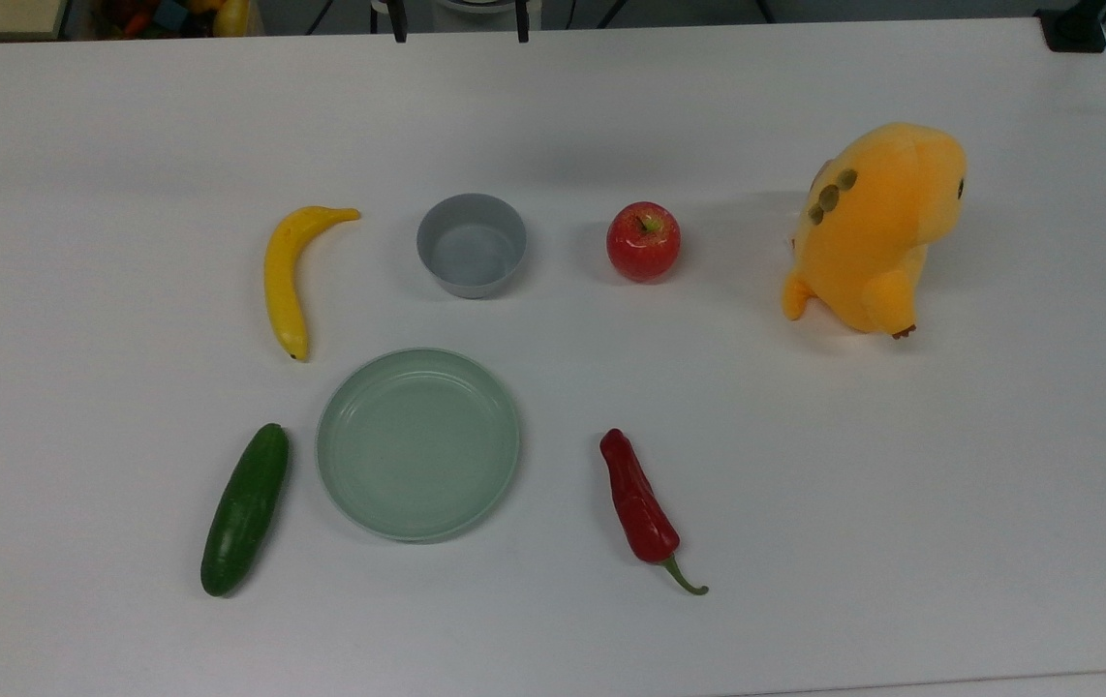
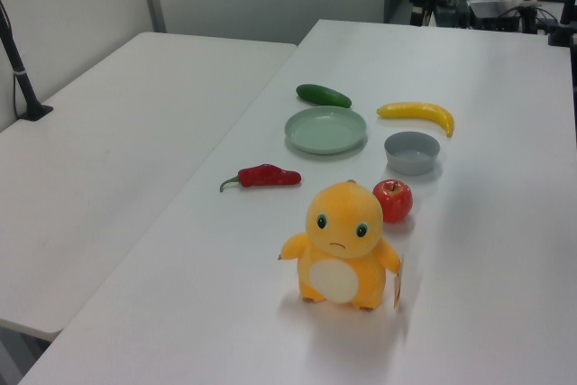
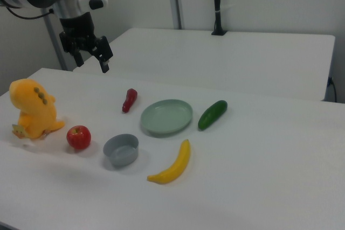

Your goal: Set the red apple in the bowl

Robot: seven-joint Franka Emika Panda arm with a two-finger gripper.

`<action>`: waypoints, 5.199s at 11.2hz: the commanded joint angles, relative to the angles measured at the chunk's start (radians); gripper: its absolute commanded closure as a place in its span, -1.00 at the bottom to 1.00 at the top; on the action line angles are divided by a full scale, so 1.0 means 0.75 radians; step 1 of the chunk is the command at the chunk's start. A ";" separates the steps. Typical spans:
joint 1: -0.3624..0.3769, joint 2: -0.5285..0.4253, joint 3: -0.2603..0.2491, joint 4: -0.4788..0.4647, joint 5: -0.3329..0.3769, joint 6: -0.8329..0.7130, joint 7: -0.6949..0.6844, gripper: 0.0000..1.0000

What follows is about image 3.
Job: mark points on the red apple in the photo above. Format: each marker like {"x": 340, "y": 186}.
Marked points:
{"x": 78, "y": 138}

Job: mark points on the orange plush dinosaur toy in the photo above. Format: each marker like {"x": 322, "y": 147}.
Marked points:
{"x": 35, "y": 108}

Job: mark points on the yellow banana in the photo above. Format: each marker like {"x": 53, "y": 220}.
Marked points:
{"x": 175, "y": 166}

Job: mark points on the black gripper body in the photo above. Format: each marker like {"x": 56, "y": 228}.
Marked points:
{"x": 76, "y": 28}

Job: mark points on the pale green plate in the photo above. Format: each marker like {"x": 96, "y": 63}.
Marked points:
{"x": 167, "y": 117}

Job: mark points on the green cucumber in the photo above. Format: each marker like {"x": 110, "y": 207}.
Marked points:
{"x": 213, "y": 114}

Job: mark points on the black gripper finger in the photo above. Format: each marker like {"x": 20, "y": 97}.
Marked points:
{"x": 79, "y": 58}
{"x": 103, "y": 49}

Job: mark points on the grey bowl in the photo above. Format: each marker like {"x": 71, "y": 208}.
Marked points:
{"x": 121, "y": 154}

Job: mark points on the red chili pepper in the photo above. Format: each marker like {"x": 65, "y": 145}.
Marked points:
{"x": 130, "y": 100}

